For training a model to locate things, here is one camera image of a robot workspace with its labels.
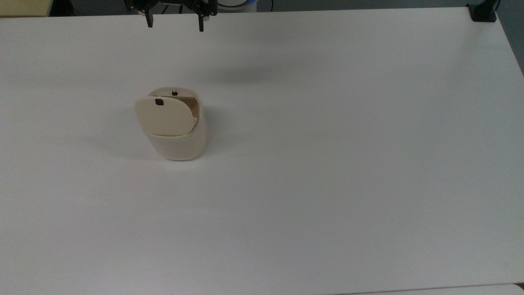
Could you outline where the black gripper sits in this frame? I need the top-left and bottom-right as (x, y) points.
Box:
(125, 0), (218, 32)

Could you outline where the pale yellow board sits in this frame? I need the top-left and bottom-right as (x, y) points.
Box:
(0, 0), (54, 17)

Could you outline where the cream trash bin lid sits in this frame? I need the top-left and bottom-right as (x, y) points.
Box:
(134, 95), (194, 136)

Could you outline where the cream trash bin body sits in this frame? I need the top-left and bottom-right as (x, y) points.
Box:
(145, 87), (207, 161)

